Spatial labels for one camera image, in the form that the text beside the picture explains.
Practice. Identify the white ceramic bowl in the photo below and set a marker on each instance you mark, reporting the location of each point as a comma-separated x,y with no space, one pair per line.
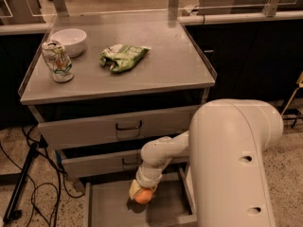
73,39

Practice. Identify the middle drawer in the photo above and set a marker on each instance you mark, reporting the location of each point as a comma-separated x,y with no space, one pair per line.
101,163

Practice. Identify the black floor stand bar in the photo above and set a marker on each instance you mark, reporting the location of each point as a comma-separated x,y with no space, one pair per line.
11,211

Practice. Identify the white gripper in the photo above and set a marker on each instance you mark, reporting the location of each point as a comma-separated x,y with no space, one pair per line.
147,182

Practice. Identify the bottom drawer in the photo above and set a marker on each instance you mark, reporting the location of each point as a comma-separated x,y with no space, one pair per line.
107,203

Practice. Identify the drawer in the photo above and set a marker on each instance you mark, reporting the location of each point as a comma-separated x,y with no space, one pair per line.
98,130
107,203
101,163

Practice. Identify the green chip bag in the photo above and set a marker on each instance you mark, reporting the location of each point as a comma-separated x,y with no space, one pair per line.
121,58

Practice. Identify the top drawer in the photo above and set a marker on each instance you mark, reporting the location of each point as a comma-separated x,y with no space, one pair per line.
98,130

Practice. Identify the crushed soda can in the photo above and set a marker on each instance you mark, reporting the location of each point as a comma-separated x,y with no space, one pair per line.
57,61

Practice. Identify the wheeled cart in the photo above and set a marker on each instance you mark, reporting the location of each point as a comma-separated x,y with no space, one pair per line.
288,109

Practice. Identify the grey metal drawer cabinet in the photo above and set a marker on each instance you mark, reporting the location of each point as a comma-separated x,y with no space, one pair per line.
174,73

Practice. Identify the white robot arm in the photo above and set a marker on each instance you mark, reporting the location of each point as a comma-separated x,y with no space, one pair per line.
224,145

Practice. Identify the orange fruit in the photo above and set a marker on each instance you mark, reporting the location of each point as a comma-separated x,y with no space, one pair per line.
143,196

